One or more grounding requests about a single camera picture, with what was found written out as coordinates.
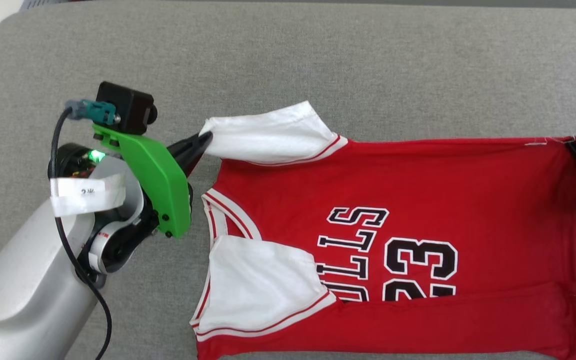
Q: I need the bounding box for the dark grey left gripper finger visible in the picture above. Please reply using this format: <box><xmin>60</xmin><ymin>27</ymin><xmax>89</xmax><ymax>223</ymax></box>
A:
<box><xmin>177</xmin><ymin>144</ymin><xmax>208</xmax><ymax>177</ymax></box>
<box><xmin>166</xmin><ymin>131</ymin><xmax>214</xmax><ymax>158</ymax></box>

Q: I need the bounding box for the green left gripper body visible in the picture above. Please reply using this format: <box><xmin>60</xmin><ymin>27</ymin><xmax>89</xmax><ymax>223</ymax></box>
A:
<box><xmin>92</xmin><ymin>124</ymin><xmax>193</xmax><ymax>239</ymax></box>

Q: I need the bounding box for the red and white basketball jersey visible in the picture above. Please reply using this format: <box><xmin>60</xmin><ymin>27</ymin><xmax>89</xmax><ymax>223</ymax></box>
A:
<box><xmin>189</xmin><ymin>100</ymin><xmax>576</xmax><ymax>360</ymax></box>

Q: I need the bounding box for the white paper tag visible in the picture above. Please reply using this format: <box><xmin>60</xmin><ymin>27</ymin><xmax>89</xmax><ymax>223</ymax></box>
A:
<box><xmin>50</xmin><ymin>172</ymin><xmax>127</xmax><ymax>217</ymax></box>

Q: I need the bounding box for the grey fabric sofa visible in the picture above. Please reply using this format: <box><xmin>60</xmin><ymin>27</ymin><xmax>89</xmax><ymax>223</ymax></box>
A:
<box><xmin>0</xmin><ymin>0</ymin><xmax>576</xmax><ymax>360</ymax></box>

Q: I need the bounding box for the teal cable connector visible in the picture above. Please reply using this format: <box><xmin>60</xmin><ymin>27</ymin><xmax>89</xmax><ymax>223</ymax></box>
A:
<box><xmin>65</xmin><ymin>99</ymin><xmax>120</xmax><ymax>126</ymax></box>

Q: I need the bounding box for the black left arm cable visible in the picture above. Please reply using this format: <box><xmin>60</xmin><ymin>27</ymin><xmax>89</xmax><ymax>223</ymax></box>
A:
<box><xmin>49</xmin><ymin>107</ymin><xmax>113</xmax><ymax>360</ymax></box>

